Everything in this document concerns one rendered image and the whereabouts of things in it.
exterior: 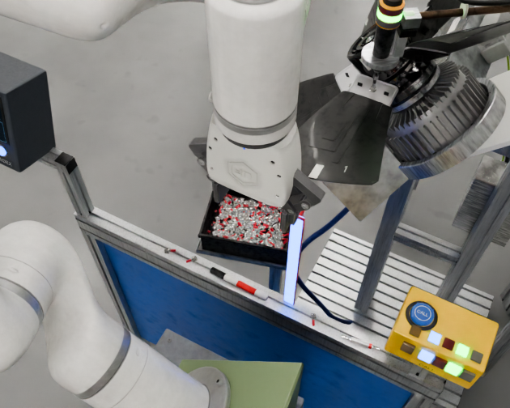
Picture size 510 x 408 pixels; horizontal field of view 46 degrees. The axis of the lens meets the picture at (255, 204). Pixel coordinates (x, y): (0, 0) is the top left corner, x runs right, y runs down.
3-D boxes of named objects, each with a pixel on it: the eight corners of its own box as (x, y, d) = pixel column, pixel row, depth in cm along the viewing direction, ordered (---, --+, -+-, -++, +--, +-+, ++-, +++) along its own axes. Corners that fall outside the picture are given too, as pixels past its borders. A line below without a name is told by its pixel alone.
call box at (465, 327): (482, 346, 112) (500, 322, 103) (466, 393, 107) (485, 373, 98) (400, 308, 116) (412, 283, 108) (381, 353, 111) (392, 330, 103)
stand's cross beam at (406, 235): (459, 255, 172) (462, 248, 169) (454, 265, 170) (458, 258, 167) (397, 229, 177) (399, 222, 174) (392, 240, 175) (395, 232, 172)
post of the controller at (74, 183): (94, 209, 143) (74, 156, 127) (87, 218, 141) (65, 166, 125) (84, 204, 144) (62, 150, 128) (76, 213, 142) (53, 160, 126)
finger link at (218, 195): (193, 162, 71) (197, 195, 76) (216, 172, 70) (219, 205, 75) (206, 143, 72) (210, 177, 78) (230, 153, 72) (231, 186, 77)
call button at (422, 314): (435, 312, 105) (437, 308, 104) (427, 331, 103) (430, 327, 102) (413, 302, 106) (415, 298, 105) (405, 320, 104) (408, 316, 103)
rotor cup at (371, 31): (436, 46, 128) (399, -1, 124) (432, 79, 117) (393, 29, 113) (380, 82, 137) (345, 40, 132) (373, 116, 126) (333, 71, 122)
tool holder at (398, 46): (403, 43, 116) (414, 0, 108) (413, 68, 112) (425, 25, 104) (357, 47, 115) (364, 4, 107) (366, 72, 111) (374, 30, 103)
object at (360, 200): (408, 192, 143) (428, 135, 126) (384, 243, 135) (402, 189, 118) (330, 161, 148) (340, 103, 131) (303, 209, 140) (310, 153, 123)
